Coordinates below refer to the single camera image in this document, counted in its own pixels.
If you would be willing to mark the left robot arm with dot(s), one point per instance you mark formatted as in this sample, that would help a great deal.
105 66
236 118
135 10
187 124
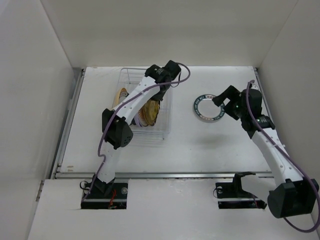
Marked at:
117 132

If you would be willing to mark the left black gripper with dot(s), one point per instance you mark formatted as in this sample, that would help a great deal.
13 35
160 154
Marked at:
158 97

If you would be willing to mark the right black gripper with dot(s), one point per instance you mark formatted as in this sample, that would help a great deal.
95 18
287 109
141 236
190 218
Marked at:
231 91

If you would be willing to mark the white wire dish rack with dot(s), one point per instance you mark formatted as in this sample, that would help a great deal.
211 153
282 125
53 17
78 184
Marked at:
129 78

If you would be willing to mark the aluminium table edge rail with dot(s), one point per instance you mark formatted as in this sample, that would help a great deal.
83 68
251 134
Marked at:
193 148

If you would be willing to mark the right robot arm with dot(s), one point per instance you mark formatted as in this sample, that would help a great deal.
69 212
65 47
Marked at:
292 194

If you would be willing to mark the yellow patterned plate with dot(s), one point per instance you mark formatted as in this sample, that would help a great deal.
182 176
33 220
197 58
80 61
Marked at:
152 110
144 115

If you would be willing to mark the green rim white plate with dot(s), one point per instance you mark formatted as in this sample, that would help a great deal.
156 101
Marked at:
205 109

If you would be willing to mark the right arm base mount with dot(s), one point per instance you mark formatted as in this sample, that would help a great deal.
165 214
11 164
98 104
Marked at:
228 198

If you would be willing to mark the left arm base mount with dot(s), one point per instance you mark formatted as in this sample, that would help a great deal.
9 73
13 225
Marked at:
116 199

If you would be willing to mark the orange sunburst white plate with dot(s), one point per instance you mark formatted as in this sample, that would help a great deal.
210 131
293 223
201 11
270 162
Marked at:
142 121

